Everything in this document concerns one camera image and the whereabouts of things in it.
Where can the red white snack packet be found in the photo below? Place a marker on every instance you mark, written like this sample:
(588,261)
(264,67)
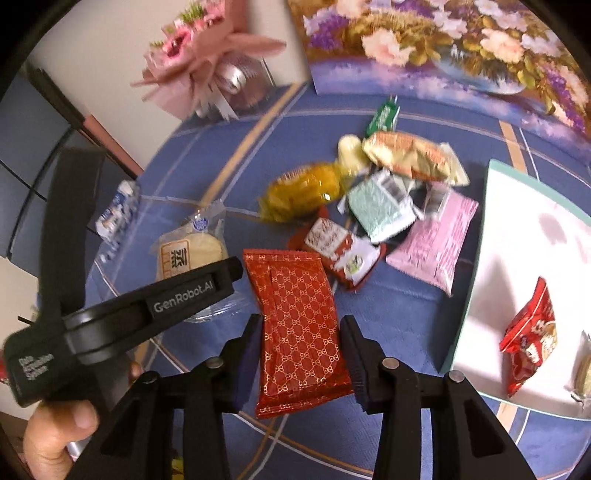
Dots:
(339,249)

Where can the blue white snack packet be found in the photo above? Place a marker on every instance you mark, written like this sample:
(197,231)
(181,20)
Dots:
(115,214)

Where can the silver black snack packet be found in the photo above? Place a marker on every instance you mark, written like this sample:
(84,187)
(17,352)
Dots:
(434,201)

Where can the pink flower bouquet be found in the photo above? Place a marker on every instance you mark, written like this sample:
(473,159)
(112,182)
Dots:
(194,60)

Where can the orange bread packet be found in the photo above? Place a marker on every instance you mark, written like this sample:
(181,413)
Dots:
(406,157)

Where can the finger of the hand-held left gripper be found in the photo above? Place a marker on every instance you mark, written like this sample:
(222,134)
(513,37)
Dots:
(184,297)
(69,221)

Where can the pale beige snack packet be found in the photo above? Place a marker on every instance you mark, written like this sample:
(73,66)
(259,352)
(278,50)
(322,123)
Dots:
(582,374)

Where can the round rice cracker packet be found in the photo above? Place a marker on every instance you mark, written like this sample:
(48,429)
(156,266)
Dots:
(194,249)

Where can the yellow snack packet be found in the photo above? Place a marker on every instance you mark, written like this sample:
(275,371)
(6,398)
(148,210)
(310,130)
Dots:
(300,189)

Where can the blue checked tablecloth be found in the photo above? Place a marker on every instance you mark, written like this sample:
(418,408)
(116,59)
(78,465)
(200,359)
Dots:
(415,332)

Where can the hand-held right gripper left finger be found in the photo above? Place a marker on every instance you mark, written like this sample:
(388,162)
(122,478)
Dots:
(247,369)

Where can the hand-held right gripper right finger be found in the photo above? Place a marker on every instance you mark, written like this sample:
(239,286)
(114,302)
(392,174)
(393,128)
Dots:
(354,369)

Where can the round pale pastry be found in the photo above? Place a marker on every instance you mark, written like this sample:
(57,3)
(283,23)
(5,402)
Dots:
(351,154)

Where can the red snack bag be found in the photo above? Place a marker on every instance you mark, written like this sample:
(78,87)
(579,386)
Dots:
(531,341)

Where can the mint green snack packet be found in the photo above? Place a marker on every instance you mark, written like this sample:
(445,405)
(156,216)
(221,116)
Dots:
(376,210)

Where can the red gold-patterned snack packet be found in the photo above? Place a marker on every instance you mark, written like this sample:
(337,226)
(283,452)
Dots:
(295,332)

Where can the person's left hand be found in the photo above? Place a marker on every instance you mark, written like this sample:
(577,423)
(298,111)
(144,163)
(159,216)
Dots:
(53,438)

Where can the flower painting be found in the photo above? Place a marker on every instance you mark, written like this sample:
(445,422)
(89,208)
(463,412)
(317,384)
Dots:
(415,46)

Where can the pink snack packet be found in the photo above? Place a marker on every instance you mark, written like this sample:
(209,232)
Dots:
(434,242)

